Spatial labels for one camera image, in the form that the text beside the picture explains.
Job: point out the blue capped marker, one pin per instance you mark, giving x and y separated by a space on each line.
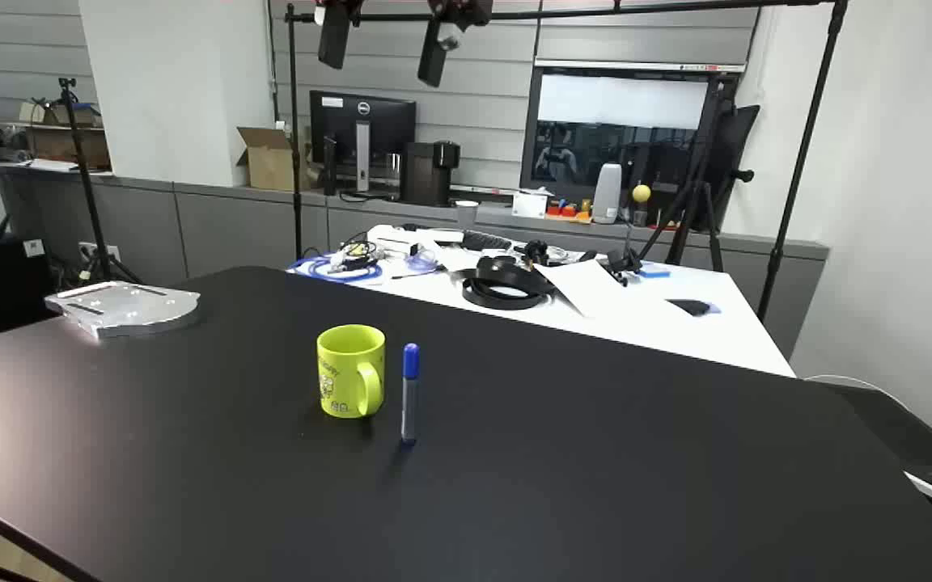
409 392

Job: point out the yellow mug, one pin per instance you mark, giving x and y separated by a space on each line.
349 368

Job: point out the white paper sheet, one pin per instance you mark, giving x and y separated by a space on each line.
589 290

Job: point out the black box device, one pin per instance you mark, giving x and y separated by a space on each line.
426 171

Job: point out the white cylindrical speaker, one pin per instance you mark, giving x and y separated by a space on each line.
606 193

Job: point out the black computer monitor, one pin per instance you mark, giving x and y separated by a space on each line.
356 133

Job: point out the yellow ball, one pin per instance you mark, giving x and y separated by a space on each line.
642 195

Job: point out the black small object on table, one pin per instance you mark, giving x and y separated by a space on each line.
693 307

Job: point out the cardboard box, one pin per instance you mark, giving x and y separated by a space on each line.
270 160

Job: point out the large dark display screen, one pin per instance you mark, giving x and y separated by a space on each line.
642 119

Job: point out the black tripod right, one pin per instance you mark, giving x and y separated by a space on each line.
711 174

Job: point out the black tripod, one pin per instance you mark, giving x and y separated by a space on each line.
711 174
102 262

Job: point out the clear plastic bag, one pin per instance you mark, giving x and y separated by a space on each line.
120 307

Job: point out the black tripod left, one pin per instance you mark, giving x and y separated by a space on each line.
102 262

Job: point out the black frame pole right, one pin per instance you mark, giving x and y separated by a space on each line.
822 71

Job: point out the black frame pole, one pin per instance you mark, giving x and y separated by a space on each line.
822 71
296 126

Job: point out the black frame pole left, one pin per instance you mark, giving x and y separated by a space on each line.
296 126

